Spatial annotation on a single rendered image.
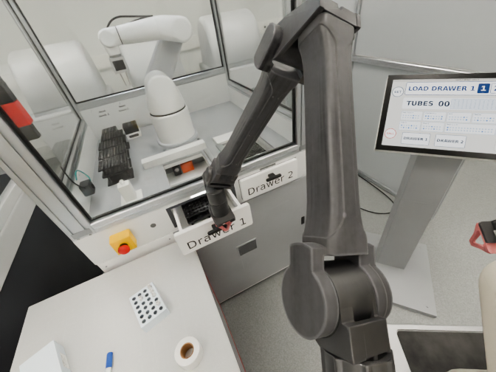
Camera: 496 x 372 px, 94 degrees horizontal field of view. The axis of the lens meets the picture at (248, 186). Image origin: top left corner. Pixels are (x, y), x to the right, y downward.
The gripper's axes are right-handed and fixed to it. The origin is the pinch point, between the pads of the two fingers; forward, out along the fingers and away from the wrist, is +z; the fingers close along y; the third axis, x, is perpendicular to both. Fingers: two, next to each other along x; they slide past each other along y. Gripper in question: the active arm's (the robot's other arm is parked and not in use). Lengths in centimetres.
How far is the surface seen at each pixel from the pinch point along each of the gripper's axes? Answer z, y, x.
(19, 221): 8, 60, 84
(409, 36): -26, 62, -156
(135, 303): 10.5, -5.7, 36.7
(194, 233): -0.6, 2.8, 10.8
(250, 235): 35.7, 17.5, -14.3
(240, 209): -2.4, 3.3, -7.9
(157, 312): 9.3, -12.8, 29.8
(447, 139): -12, -13, -88
